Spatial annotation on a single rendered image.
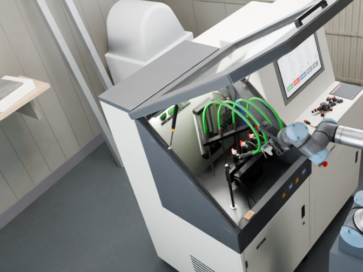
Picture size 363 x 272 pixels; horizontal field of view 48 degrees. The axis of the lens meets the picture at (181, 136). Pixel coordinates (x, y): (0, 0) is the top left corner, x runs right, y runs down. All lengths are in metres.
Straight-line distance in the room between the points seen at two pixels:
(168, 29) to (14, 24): 1.31
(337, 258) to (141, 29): 2.43
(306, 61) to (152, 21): 1.55
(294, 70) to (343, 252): 1.08
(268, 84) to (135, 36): 1.65
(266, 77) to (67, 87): 2.25
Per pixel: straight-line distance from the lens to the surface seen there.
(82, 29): 3.74
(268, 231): 2.35
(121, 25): 3.85
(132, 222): 3.56
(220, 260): 2.42
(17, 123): 3.87
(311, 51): 2.74
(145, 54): 3.71
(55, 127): 4.11
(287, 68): 2.54
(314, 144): 1.69
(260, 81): 2.36
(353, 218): 1.88
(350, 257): 2.18
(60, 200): 4.06
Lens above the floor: 2.57
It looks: 37 degrees down
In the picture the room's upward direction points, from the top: 14 degrees counter-clockwise
